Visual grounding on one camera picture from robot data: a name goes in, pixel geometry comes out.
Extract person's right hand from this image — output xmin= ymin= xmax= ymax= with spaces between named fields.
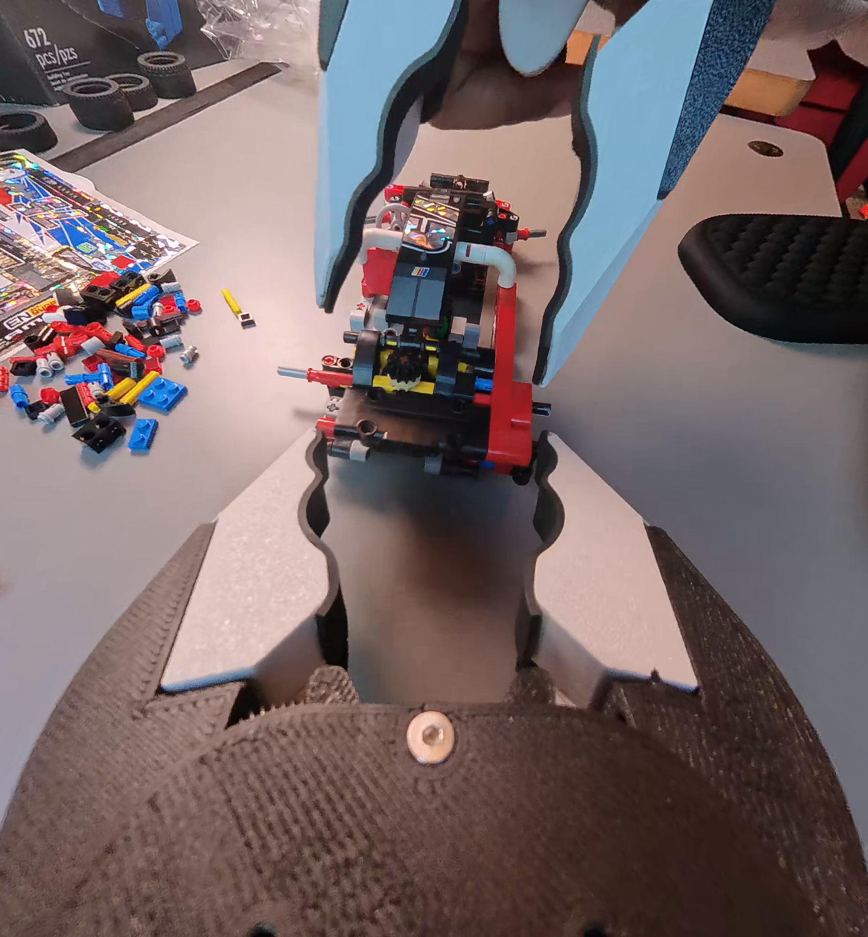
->
xmin=421 ymin=6 xmax=590 ymax=133

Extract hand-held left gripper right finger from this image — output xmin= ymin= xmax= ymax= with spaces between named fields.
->
xmin=515 ymin=430 xmax=700 ymax=710

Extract pile of mixed lego pieces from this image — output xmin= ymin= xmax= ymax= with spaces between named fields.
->
xmin=0 ymin=267 xmax=202 ymax=453

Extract black chair armrest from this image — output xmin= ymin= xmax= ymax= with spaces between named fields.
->
xmin=677 ymin=212 xmax=868 ymax=345

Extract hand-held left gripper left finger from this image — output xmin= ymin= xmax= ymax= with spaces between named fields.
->
xmin=159 ymin=430 xmax=354 ymax=693

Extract crumpled clear plastic bags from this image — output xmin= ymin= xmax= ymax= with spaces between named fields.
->
xmin=196 ymin=0 xmax=321 ymax=67

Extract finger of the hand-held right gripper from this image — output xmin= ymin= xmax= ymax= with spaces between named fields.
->
xmin=531 ymin=0 xmax=715 ymax=389
xmin=315 ymin=0 xmax=470 ymax=314

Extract lego car chassis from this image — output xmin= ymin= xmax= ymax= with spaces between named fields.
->
xmin=276 ymin=172 xmax=552 ymax=484

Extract holographic sticker sheet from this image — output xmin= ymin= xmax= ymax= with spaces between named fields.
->
xmin=0 ymin=145 xmax=199 ymax=382

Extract lego set box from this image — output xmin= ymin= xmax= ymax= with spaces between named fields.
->
xmin=0 ymin=0 xmax=233 ymax=107

